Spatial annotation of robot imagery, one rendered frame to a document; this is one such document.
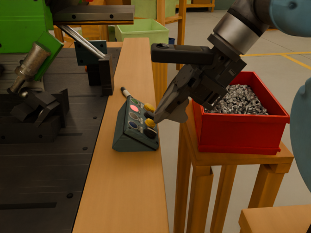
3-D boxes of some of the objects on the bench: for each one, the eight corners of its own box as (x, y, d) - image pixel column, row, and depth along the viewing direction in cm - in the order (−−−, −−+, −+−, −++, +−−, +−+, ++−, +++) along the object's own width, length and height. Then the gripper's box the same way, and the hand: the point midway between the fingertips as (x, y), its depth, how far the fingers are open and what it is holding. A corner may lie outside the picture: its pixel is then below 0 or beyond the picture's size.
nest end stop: (48, 119, 57) (60, 103, 56) (37, 127, 51) (50, 109, 50) (44, 116, 57) (56, 100, 56) (32, 124, 51) (45, 106, 50)
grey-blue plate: (110, 82, 81) (106, 39, 74) (110, 85, 79) (105, 41, 72) (82, 83, 81) (74, 39, 73) (80, 85, 79) (73, 41, 72)
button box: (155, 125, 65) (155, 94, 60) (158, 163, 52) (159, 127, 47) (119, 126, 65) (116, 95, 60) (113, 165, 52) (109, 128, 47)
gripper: (254, 67, 43) (180, 147, 52) (237, 53, 51) (175, 124, 59) (218, 39, 40) (146, 129, 49) (206, 28, 48) (146, 107, 57)
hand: (155, 116), depth 53 cm, fingers closed
